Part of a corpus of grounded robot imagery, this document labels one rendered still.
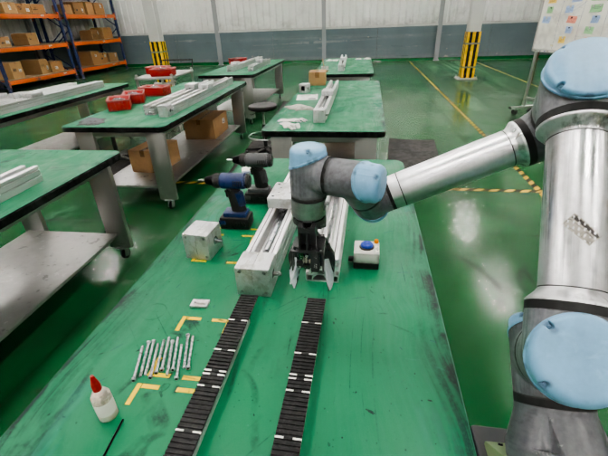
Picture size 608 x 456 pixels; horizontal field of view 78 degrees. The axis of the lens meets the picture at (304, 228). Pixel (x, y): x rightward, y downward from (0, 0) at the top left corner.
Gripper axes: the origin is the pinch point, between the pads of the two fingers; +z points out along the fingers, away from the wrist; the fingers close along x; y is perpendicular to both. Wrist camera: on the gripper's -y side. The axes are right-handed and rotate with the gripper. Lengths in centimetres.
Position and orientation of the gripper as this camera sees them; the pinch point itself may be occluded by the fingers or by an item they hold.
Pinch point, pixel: (312, 283)
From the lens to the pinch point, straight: 93.4
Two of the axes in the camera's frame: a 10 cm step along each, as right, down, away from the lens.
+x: 9.9, 0.4, -1.3
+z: 0.3, 8.7, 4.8
